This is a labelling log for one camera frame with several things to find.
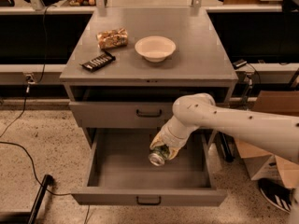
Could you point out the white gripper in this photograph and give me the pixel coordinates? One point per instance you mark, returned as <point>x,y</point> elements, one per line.
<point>170,136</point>

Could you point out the green soda can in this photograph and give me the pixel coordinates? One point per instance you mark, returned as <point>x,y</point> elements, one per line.
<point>159,155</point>

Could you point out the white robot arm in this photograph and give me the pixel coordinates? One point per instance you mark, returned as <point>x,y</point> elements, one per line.
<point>278,134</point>

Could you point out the open grey lower drawer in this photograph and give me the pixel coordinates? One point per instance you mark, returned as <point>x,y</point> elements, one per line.
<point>120,173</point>

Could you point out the closed grey upper drawer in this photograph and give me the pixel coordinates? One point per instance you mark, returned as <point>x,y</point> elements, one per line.
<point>121,114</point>

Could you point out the grey drawer cabinet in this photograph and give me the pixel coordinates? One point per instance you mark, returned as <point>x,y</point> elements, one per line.
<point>199,63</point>

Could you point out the white bowl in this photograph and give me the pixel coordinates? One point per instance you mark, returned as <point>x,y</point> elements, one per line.
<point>155,49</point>

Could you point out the cardboard box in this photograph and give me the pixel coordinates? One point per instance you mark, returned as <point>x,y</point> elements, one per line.
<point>263,164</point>

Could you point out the black snack bar packet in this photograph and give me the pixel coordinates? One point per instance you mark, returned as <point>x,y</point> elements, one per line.
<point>98,62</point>

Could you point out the small black device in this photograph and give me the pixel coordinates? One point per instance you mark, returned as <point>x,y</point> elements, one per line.
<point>239,64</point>

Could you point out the tan snack bag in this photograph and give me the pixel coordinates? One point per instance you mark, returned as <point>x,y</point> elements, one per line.
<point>112,38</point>

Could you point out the black striped sneaker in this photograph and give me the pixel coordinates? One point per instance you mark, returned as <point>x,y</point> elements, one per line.
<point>277,195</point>

